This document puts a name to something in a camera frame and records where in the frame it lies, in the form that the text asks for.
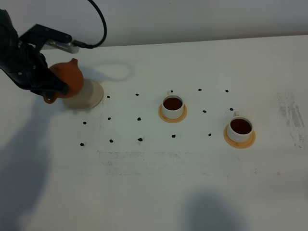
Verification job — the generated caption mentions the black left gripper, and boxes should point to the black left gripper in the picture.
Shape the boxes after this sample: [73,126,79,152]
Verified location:
[0,42,69,98]

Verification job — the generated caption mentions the brown clay teapot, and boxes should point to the brown clay teapot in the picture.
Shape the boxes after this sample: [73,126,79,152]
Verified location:
[43,58,84,104]

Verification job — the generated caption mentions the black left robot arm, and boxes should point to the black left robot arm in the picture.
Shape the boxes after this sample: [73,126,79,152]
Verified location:
[0,10,72,99]

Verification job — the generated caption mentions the beige round teapot coaster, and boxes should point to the beige round teapot coaster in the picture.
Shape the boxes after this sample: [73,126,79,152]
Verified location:
[62,79,104,110]

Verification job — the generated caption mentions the white teacup near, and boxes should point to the white teacup near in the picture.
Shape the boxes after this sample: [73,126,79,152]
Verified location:
[161,90,184,110]

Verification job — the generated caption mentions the white teacup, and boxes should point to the white teacup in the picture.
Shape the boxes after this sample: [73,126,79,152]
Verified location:
[228,111,254,135]
[161,90,184,110]

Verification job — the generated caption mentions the orange coaster near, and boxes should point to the orange coaster near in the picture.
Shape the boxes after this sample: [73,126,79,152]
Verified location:
[158,104,187,123]

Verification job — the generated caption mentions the orange coaster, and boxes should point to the orange coaster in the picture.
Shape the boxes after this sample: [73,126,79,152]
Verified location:
[158,104,187,123]
[224,125,256,149]

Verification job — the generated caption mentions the white teacup far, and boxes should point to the white teacup far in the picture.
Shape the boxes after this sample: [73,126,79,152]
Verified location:
[228,111,254,135]

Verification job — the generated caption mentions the orange coaster far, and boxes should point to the orange coaster far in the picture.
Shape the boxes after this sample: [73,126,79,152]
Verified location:
[224,125,256,149]

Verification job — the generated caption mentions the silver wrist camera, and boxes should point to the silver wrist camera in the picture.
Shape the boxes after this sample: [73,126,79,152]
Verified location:
[19,24,79,54]

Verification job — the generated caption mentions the black camera cable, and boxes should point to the black camera cable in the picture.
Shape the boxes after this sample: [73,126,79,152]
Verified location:
[72,0,107,50]

